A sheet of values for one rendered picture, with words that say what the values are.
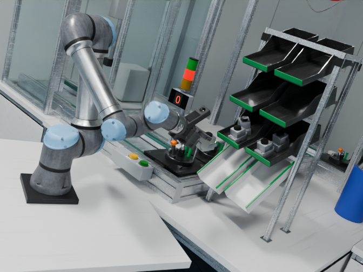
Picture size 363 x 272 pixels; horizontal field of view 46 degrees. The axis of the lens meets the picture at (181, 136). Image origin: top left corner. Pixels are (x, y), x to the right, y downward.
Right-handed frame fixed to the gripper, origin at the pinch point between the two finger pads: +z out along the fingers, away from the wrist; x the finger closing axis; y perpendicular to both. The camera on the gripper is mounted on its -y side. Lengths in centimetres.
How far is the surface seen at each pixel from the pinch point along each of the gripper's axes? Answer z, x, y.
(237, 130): 2.9, 7.4, -8.8
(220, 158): 15.4, 0.4, 5.7
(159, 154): 11.6, -26.1, 22.1
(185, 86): 15.5, -41.6, -10.9
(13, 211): -53, -8, 56
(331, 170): 132, -4, -21
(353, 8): 392, -223, -230
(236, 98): 2.6, -2.1, -19.0
